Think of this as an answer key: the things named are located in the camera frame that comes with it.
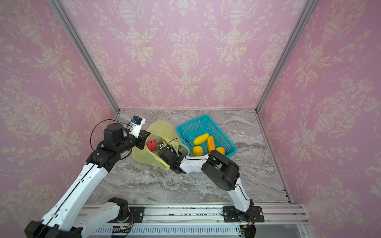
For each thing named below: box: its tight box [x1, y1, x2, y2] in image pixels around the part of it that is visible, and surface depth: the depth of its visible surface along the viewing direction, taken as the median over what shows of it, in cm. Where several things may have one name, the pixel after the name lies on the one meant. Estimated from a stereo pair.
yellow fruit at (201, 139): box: [193, 133, 210, 146], surface depth 102 cm
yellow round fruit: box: [192, 145, 203, 157], surface depth 93 cm
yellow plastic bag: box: [130, 120, 190, 171], surface depth 80 cm
